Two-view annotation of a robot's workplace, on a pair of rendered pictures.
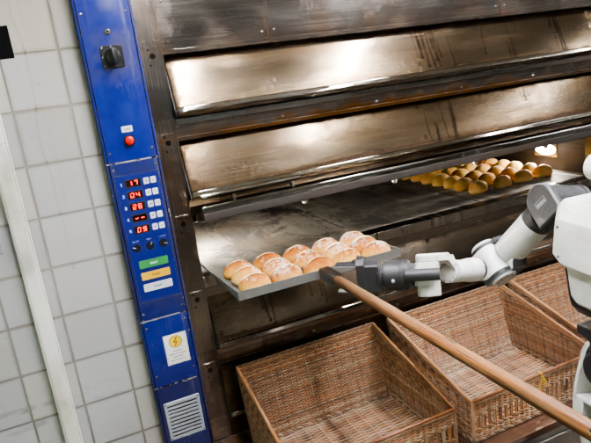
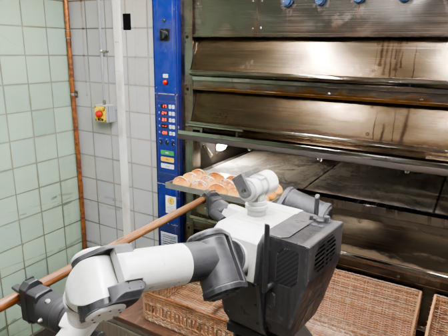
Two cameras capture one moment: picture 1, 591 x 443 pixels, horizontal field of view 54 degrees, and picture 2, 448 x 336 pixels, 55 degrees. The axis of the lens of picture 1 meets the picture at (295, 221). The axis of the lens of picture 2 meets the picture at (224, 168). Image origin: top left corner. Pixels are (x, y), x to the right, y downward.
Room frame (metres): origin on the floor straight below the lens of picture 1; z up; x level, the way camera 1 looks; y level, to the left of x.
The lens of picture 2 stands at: (0.56, -1.57, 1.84)
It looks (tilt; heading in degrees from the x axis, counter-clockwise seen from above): 15 degrees down; 52
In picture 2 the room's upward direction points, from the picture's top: 1 degrees clockwise
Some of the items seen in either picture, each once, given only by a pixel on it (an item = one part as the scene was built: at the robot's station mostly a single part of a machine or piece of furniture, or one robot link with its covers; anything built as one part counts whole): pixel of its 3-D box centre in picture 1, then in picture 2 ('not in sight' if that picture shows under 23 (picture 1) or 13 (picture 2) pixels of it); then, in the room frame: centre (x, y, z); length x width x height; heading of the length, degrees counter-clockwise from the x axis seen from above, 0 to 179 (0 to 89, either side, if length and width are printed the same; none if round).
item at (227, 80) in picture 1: (416, 53); (375, 60); (2.17, -0.51, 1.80); 1.79 x 0.11 x 0.19; 112
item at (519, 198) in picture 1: (425, 222); (361, 205); (2.19, -0.50, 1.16); 1.80 x 0.06 x 0.04; 112
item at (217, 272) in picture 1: (300, 258); (233, 185); (1.84, 0.00, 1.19); 0.55 x 0.36 x 0.03; 112
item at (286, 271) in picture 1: (286, 272); (199, 185); (1.68, 0.05, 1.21); 0.10 x 0.07 x 0.05; 112
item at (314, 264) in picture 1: (317, 265); (218, 189); (1.71, -0.05, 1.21); 0.10 x 0.07 x 0.06; 113
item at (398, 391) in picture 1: (342, 406); (217, 287); (1.70, -0.07, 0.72); 0.56 x 0.49 x 0.28; 112
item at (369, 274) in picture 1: (378, 276); (217, 208); (1.58, -0.22, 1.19); 0.12 x 0.10 x 0.13; 77
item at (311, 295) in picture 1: (431, 257); (357, 236); (2.17, -0.51, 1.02); 1.79 x 0.11 x 0.19; 112
